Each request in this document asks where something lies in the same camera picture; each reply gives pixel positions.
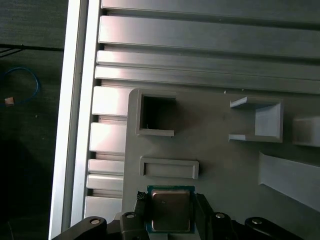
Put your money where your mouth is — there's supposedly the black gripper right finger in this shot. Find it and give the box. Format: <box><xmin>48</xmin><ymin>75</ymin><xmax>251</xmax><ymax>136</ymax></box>
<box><xmin>194</xmin><ymin>192</ymin><xmax>303</xmax><ymax>240</ymax></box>

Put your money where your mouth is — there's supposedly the blue floor cable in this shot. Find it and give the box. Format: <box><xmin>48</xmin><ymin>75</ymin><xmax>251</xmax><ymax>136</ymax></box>
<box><xmin>0</xmin><ymin>65</ymin><xmax>42</xmax><ymax>109</ymax></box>

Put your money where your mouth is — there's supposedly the silver topped CPU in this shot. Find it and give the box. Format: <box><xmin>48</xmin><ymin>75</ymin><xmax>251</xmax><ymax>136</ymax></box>
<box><xmin>146</xmin><ymin>184</ymin><xmax>197</xmax><ymax>235</ymax></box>

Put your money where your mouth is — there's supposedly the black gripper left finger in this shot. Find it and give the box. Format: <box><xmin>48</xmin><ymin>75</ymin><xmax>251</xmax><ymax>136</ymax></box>
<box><xmin>51</xmin><ymin>190</ymin><xmax>149</xmax><ymax>240</ymax></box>

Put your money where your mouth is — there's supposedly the grey parts rack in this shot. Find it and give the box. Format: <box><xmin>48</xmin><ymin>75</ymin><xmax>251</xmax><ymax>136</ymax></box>
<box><xmin>121</xmin><ymin>87</ymin><xmax>320</xmax><ymax>240</ymax></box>

